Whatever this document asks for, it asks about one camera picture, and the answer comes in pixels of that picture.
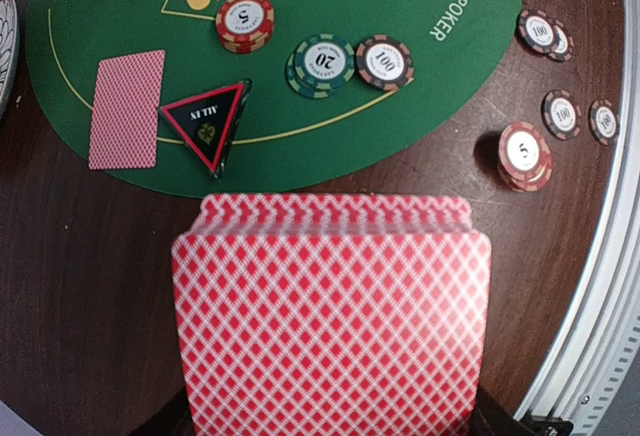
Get red-backed card deck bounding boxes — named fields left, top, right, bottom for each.
left=171, top=193, right=492, bottom=435

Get green chips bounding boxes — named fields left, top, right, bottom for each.
left=285, top=33, right=355, bottom=99

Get red five chips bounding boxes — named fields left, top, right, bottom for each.
left=215, top=0, right=275, bottom=54

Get dealt red-backed card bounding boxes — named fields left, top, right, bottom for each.
left=88, top=50, right=165, bottom=170

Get red five chip stack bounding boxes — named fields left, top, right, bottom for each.
left=497, top=122, right=553, bottom=193

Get round green poker mat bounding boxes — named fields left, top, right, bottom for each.
left=26, top=0, right=522, bottom=198

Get patterned ceramic saucer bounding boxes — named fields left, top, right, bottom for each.
left=0, top=0, right=20, bottom=115

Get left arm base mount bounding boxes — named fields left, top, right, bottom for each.
left=528, top=416, right=574, bottom=436

